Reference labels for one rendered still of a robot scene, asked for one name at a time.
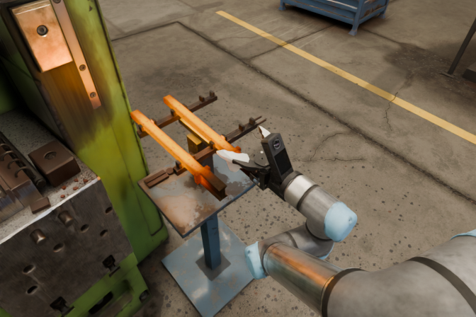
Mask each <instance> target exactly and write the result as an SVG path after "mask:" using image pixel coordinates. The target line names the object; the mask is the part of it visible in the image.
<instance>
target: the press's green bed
mask: <svg viewBox="0 0 476 317"><path fill-rule="evenodd" d="M137 263H138V261H137V259H136V257H135V254H134V253H133V252H131V254H129V255H128V256H127V257H126V258H125V259H123V260H122V261H121V262H120V263H118V264H117V265H116V266H115V265H114V264H113V266H112V267H111V268H109V270H110V271H109V272H108V273H106V274H105V275H104V276H103V277H102V278H101V279H100V280H99V281H97V283H95V284H94V285H93V286H92V287H91V288H90V289H88V290H87V291H86V292H85V293H83V294H82V295H81V296H80V297H79V298H78V299H77V300H76V301H74V302H73V303H72V304H71V305H69V306H67V305H66V304H65V307H64V308H63V309H59V310H60V311H61V313H60V314H59V315H58V316H57V317H134V316H135V315H136V314H137V313H138V312H139V311H140V310H141V309H142V308H143V307H144V306H145V305H146V304H147V303H149V301H150V300H152V299H153V298H154V296H153V295H152V293H151V292H150V291H149V289H148V287H147V285H146V283H145V281H144V279H143V277H142V275H141V273H140V271H139V270H138V268H137V266H136V264H137Z"/></svg>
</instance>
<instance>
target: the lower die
mask: <svg viewBox="0 0 476 317"><path fill-rule="evenodd" d="M5 152H6V151H5V150H4V149H3V148H2V146H1V147H0V185H1V186H2V188H3V189H4V190H5V191H6V194H7V195H5V196H3V197H2V198H0V223H1V222H2V221H3V220H5V219H7V218H9V217H10V216H12V215H13V214H15V213H16V212H18V211H20V210H22V209H23V208H24V207H27V206H28V205H29V204H31V203H33V202H34V201H36V200H38V199H39V198H41V197H42V195H41V194H40V193H39V191H38V189H37V188H36V187H35V186H34V184H33V182H32V181H31V180H30V178H29V177H28V176H27V175H26V174H25V173H24V172H23V171H22V170H20V171H19V172H18V177H17V178H16V177H15V175H14V174H15V172H16V170H18V169H19V168H20V167H19V166H18V165H17V163H16V162H13V163H12V164H11V169H8V163H9V162H10V161H12V160H13V159H12V158H11V157H10V156H9V155H8V154H7V155H5V157H4V161H1V155H2V154H3V153H5ZM2 179H3V180H2ZM21 203H22V204H21Z"/></svg>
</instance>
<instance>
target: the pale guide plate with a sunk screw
mask: <svg viewBox="0 0 476 317"><path fill-rule="evenodd" d="M9 11H10V12H11V15H12V16H13V19H14V20H15V22H16V25H17V26H18V29H19V30H20V33H21V35H22V37H23V39H24V41H25V43H26V45H27V47H28V49H29V51H30V53H31V55H32V57H33V59H34V61H35V63H36V66H37V68H38V70H39V71H40V72H41V73H44V72H46V71H49V70H51V69H54V68H57V67H60V66H62V65H64V64H67V63H69V62H72V61H73V59H72V56H71V54H70V52H69V49H68V46H67V44H66V41H65V39H64V36H63V34H62V31H61V29H60V26H59V23H58V22H57V19H56V16H55V13H54V11H53V9H52V6H51V3H50V0H38V1H34V2H30V3H27V4H23V5H20V6H14V7H12V8H9Z"/></svg>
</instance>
